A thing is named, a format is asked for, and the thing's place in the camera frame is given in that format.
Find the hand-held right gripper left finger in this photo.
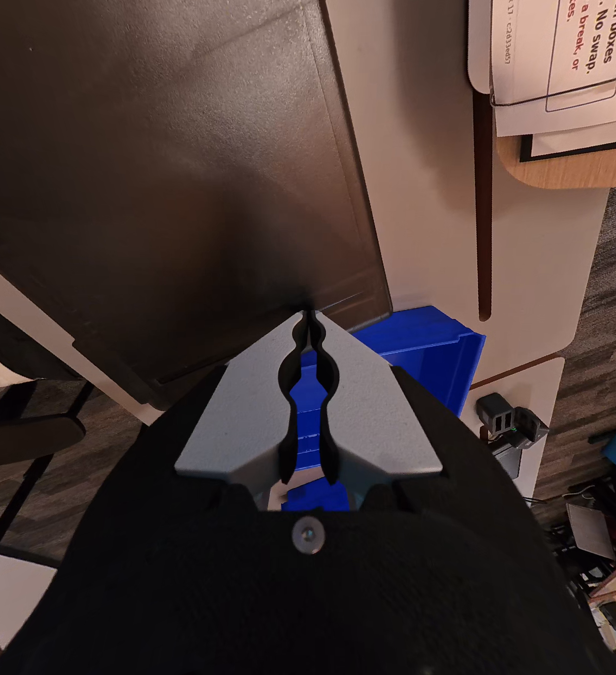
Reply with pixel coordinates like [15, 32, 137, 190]
[174, 310, 309, 511]

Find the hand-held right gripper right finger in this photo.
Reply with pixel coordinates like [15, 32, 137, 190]
[308, 310, 443, 511]

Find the blue plastic bin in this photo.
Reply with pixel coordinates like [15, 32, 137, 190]
[281, 305, 487, 513]

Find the black drawer cabinet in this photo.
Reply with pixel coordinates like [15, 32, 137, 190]
[0, 0, 394, 413]

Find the black battery charger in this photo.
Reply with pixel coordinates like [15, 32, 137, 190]
[477, 393, 514, 438]

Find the grey flat pad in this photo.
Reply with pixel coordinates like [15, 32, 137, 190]
[566, 503, 616, 560]

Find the black framed card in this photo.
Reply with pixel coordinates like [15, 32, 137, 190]
[519, 124, 616, 163]

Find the light wooden board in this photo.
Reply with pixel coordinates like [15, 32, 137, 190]
[498, 124, 616, 191]

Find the white clipboard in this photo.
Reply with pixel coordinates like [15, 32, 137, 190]
[468, 0, 499, 95]

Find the printed paper sheet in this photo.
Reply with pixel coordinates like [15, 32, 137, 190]
[490, 0, 616, 137]

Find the black action camera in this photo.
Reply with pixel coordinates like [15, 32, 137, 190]
[508, 406, 550, 443]

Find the black wire clip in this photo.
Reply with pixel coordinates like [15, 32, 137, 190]
[490, 73, 616, 109]

